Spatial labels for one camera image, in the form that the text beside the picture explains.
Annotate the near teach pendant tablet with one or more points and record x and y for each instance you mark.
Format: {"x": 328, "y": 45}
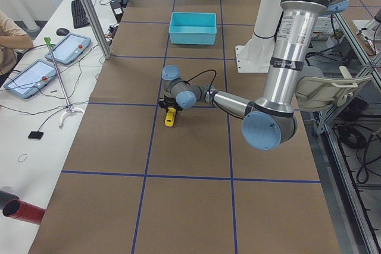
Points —
{"x": 31, "y": 80}

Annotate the black keyboard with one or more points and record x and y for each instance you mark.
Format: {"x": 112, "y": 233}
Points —
{"x": 78, "y": 14}

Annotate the far teach pendant tablet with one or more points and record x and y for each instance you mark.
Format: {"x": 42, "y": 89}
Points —
{"x": 69, "y": 48}

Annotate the red black tube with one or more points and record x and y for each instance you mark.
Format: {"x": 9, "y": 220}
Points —
{"x": 13, "y": 207}

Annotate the teach pendant tablet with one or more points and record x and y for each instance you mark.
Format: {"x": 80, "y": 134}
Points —
{"x": 31, "y": 80}
{"x": 69, "y": 48}

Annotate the white curved stand foot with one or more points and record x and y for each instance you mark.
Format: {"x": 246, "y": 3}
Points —
{"x": 68, "y": 114}

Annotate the light blue plastic bin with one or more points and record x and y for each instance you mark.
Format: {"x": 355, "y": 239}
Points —
{"x": 193, "y": 28}

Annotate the seated person beige shirt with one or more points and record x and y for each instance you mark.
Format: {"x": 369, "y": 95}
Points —
{"x": 13, "y": 38}

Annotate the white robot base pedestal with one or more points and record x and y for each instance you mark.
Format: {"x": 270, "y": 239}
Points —
{"x": 255, "y": 55}

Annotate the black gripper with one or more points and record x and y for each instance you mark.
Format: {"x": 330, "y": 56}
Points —
{"x": 170, "y": 103}

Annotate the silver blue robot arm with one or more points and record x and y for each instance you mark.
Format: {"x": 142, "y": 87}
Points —
{"x": 268, "y": 121}

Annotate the metal rod green tip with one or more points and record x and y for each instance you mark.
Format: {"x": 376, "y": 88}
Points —
{"x": 49, "y": 45}

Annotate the beige office chair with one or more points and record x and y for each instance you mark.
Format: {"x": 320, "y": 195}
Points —
{"x": 315, "y": 92}

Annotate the aluminium frame post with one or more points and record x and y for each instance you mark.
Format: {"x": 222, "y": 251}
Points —
{"x": 96, "y": 27}

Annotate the black box on desk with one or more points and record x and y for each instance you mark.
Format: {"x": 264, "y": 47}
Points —
{"x": 117, "y": 10}

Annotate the yellow beetle toy car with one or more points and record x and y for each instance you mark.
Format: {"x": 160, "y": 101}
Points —
{"x": 170, "y": 117}

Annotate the rubber band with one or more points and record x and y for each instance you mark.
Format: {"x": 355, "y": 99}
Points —
{"x": 22, "y": 157}

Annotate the white long side desk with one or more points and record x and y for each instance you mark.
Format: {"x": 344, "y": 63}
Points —
{"x": 34, "y": 179}

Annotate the black computer mouse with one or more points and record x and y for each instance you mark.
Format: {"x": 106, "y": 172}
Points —
{"x": 62, "y": 31}

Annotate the small black square pad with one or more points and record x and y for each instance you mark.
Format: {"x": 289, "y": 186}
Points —
{"x": 35, "y": 135}

